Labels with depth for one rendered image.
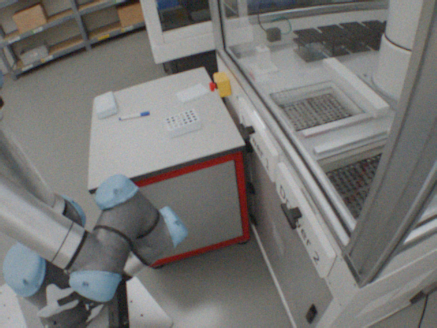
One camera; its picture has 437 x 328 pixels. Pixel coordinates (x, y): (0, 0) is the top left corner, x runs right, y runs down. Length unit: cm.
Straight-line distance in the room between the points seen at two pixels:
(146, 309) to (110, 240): 36
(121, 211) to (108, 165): 66
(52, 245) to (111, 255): 9
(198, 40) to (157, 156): 72
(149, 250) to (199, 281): 106
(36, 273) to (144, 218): 29
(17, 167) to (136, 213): 27
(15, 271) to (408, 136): 74
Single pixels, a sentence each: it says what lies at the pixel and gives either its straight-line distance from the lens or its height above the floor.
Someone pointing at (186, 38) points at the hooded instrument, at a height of 90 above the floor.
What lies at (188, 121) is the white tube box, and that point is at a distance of 117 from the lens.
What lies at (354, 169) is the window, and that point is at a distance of 52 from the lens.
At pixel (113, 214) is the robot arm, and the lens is 53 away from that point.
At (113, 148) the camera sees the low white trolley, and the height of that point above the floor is 76.
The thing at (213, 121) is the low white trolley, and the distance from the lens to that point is 121.
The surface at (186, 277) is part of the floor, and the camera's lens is 168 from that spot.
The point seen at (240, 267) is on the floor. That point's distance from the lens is 166.
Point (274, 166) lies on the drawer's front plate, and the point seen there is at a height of 89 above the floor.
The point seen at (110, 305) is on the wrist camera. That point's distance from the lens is 64.
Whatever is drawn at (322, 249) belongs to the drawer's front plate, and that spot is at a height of 92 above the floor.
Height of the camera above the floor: 151
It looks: 46 degrees down
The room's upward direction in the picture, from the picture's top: 10 degrees counter-clockwise
